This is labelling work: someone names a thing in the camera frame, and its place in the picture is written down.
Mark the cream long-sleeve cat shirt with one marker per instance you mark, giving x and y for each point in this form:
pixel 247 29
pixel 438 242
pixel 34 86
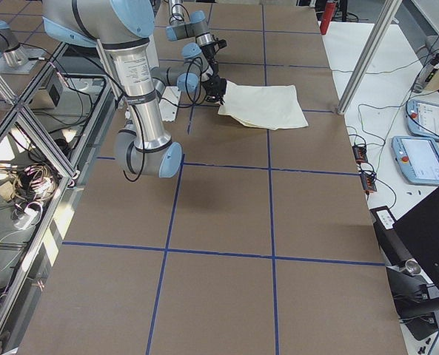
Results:
pixel 272 107

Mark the aluminium lattice frame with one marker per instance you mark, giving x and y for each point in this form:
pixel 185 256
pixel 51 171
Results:
pixel 44 156

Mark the orange black electronics board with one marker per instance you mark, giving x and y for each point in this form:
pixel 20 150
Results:
pixel 359 153

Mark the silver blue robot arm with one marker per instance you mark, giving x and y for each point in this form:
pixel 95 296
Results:
pixel 124 29
pixel 183 24

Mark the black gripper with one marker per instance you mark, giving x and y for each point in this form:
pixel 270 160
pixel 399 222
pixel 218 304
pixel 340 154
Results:
pixel 208 52
pixel 216 87

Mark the blue teach pendant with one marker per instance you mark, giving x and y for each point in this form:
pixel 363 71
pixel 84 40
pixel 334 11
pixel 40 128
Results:
pixel 423 118
pixel 418 159

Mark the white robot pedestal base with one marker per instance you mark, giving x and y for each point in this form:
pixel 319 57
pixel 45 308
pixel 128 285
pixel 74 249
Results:
pixel 170 96

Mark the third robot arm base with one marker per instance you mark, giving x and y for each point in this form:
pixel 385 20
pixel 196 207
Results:
pixel 15 58

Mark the red fire extinguisher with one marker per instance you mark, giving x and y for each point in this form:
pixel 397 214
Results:
pixel 327 16

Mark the aluminium frame post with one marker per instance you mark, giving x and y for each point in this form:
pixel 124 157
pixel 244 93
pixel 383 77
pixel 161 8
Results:
pixel 370 48

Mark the near blue teach pendant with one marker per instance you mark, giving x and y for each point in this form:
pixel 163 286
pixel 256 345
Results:
pixel 418 159

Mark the far blue teach pendant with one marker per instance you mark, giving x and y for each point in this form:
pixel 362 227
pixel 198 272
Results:
pixel 423 118

